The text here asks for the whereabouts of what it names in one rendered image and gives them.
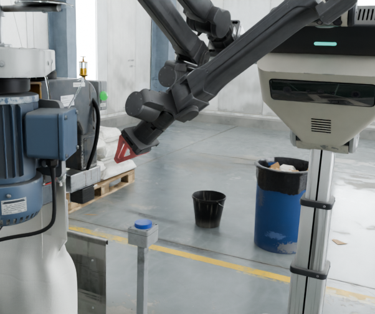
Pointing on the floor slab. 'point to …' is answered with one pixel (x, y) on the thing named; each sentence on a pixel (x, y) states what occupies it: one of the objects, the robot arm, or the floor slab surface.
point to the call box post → (142, 280)
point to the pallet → (101, 190)
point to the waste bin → (278, 204)
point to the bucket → (208, 207)
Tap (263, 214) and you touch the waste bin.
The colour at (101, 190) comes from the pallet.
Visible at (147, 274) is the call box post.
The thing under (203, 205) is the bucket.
